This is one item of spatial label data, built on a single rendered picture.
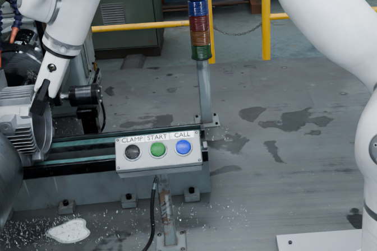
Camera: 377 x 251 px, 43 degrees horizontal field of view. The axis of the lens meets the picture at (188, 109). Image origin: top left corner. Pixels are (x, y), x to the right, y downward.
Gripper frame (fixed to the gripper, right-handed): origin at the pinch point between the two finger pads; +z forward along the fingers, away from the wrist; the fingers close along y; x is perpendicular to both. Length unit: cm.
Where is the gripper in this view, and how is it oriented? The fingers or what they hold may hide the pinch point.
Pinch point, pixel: (38, 105)
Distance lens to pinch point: 116.0
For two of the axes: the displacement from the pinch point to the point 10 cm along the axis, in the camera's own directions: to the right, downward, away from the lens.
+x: -9.0, -3.6, -2.4
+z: -4.2, 8.1, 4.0
